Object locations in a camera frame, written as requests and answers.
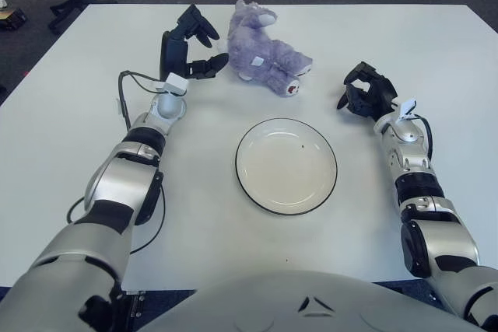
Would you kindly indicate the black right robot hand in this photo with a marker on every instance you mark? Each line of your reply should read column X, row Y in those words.
column 379, row 95

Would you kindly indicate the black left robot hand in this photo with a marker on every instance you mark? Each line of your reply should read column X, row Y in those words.
column 173, row 54

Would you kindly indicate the purple plush rabbit doll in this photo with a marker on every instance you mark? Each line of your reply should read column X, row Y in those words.
column 264, row 52

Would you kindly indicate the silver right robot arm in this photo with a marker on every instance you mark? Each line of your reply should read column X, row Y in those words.
column 416, row 188

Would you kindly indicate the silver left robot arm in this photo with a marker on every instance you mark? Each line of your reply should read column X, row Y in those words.
column 120, row 184

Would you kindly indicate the white plate black rim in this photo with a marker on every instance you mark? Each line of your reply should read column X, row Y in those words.
column 286, row 166

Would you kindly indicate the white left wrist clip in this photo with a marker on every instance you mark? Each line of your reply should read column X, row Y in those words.
column 175, row 83

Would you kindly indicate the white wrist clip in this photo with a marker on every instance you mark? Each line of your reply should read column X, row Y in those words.
column 175, row 83
column 407, row 108

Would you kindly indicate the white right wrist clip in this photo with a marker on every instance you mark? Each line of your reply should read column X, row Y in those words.
column 407, row 108

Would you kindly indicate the yellow black box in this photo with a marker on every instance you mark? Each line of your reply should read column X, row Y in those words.
column 13, row 19

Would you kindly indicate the silver robot torso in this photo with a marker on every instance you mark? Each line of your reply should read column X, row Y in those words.
column 311, row 308

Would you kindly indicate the black metal waist bracket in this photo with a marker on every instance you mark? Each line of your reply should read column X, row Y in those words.
column 134, row 305

